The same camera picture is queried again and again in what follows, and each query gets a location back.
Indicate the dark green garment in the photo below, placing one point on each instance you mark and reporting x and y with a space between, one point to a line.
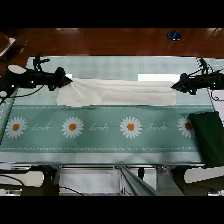
210 138

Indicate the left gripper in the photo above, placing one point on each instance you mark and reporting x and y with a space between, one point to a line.
58 78

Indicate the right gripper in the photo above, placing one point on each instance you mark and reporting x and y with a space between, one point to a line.
185 84

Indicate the silver frame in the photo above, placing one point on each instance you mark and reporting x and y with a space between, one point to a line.
133 181

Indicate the blue round object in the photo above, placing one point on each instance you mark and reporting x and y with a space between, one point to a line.
174 35

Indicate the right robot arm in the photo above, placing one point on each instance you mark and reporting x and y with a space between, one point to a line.
211 81

